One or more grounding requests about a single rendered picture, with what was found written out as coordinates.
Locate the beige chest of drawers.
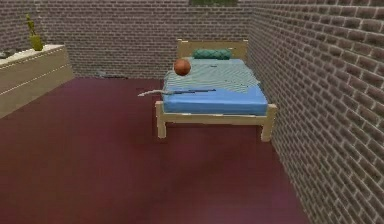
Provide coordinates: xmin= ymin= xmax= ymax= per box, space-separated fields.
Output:
xmin=0 ymin=44 xmax=75 ymax=120

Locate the wooden bed with blue mattress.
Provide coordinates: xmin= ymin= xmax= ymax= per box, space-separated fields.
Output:
xmin=154 ymin=38 xmax=278 ymax=143

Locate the green bolster pillow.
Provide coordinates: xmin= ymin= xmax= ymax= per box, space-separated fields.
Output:
xmin=192 ymin=48 xmax=233 ymax=61

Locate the dark flat object on dresser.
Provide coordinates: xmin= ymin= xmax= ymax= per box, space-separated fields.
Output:
xmin=0 ymin=49 xmax=17 ymax=60

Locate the green window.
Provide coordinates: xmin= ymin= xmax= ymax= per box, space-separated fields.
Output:
xmin=188 ymin=0 xmax=240 ymax=7

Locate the striped pale green blanket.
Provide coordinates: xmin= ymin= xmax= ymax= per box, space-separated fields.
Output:
xmin=162 ymin=56 xmax=261 ymax=95

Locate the yellow-green cactus plant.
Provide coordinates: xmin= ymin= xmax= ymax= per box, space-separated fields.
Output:
xmin=25 ymin=13 xmax=45 ymax=52

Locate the orange basketball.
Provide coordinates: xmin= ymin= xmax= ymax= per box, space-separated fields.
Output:
xmin=173 ymin=58 xmax=192 ymax=77

